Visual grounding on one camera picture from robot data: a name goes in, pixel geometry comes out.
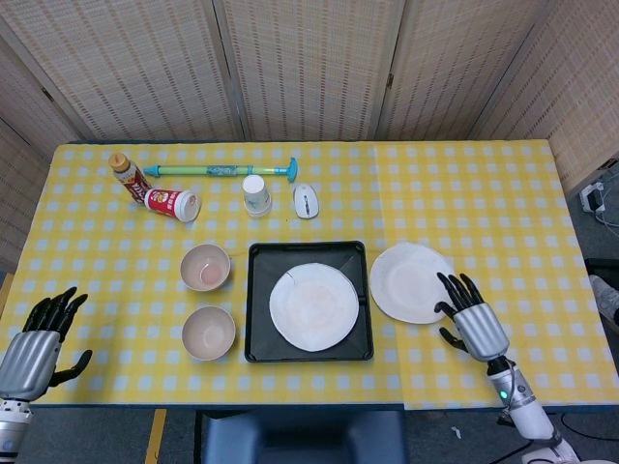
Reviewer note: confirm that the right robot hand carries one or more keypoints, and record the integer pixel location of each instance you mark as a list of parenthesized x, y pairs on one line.
[(481, 333)]

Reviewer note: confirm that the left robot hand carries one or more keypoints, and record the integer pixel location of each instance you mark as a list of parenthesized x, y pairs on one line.
[(29, 362)]

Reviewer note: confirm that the white paper plate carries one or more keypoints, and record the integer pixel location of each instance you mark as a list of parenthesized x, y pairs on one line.
[(406, 282)]

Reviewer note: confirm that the white paper plate torn rim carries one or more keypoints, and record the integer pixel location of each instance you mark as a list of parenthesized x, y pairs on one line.
[(314, 307)]

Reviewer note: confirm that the plain beige bowl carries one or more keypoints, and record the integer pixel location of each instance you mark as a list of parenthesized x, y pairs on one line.
[(209, 333)]

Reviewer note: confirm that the beige bowl with pink stain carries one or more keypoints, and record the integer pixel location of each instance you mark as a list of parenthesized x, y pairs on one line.
[(205, 268)]

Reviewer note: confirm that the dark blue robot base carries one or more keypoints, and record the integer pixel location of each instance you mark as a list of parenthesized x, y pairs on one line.
[(300, 440)]

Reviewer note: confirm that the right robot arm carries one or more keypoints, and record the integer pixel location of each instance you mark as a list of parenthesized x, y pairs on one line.
[(517, 401)]

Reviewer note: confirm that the black square plastic tray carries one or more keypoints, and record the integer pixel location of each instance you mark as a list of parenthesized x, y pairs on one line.
[(261, 270)]

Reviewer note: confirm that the yellow checked tablecloth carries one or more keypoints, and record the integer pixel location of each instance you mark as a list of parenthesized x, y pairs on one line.
[(508, 217), (97, 241)]

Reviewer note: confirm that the grey sneaker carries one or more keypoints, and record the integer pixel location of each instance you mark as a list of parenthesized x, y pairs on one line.
[(607, 299)]

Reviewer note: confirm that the white power adapter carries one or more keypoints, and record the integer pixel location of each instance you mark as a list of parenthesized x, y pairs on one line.
[(592, 198)]

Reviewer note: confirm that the Costa coffee bottle yellow cap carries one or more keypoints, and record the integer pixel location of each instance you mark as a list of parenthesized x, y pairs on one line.
[(126, 176)]

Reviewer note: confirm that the red paper cup white lid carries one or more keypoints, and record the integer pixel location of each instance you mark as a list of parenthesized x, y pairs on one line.
[(167, 202)]

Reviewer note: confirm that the white computer mouse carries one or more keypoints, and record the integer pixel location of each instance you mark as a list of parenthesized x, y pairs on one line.
[(306, 202)]

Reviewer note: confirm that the green blue toy water pump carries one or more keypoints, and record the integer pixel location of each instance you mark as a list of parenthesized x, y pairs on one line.
[(208, 170)]

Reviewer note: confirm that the woven bamboo folding screen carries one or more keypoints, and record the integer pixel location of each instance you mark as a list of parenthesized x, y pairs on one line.
[(309, 72)]

